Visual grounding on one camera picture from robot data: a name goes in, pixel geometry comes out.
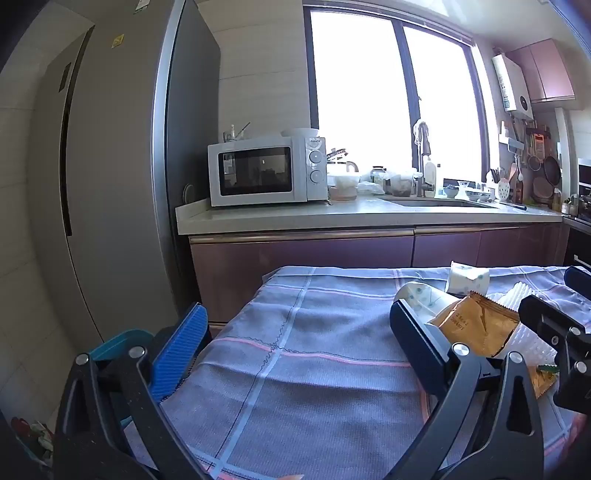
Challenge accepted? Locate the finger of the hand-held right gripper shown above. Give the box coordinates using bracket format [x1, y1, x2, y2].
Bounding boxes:
[518, 295, 591, 409]
[564, 266, 591, 301]

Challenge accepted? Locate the gold snack wrapper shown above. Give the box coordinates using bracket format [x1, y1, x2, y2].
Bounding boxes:
[427, 291, 561, 400]

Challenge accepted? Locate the dark framed window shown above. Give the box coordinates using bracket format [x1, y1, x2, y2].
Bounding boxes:
[302, 4, 492, 185]

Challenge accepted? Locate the pink wall cabinet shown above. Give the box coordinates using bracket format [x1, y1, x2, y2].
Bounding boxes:
[508, 39, 577, 104]

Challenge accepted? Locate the teal trash bin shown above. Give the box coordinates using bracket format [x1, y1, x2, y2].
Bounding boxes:
[89, 329, 158, 430]

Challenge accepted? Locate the white water heater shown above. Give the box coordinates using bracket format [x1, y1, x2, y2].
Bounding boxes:
[492, 53, 534, 116]

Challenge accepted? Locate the steel sink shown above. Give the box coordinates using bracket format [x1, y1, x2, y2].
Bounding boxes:
[385, 196, 497, 208]

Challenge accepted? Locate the hanging frying pan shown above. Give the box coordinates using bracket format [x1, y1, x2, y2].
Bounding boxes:
[542, 154, 561, 185]

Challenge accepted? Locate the steel kitchen faucet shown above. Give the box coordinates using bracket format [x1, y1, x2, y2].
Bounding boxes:
[412, 119, 435, 198]

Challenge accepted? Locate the white microwave oven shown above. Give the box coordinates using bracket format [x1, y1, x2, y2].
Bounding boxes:
[207, 137, 328, 208]

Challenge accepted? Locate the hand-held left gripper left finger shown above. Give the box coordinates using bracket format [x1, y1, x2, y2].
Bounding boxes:
[53, 302, 213, 480]

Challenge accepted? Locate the group of small bowls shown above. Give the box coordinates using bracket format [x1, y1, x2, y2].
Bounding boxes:
[443, 182, 492, 202]

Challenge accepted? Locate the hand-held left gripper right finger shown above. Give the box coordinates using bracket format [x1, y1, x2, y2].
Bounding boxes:
[389, 299, 546, 480]

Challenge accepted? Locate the white dish soap bottle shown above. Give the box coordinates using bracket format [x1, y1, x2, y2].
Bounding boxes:
[424, 156, 438, 197]

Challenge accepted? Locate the clear plastic food container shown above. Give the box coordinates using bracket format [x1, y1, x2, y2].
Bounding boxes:
[329, 173, 360, 202]

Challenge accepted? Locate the white tissue pack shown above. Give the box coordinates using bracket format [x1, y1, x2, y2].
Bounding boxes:
[445, 261, 490, 298]

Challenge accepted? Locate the plaid purple tablecloth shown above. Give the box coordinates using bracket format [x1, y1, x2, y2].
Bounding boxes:
[124, 265, 591, 480]

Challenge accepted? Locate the purple kitchen counter cabinet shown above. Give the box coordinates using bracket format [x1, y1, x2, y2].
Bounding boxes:
[175, 196, 591, 326]

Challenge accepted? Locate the silver refrigerator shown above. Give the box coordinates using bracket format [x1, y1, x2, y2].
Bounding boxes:
[28, 0, 221, 342]

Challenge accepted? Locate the grey wall rack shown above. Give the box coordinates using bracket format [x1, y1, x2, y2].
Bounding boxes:
[499, 120, 525, 153]

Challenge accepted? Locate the dotted white paper cup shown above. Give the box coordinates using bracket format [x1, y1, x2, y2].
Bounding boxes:
[393, 282, 462, 333]

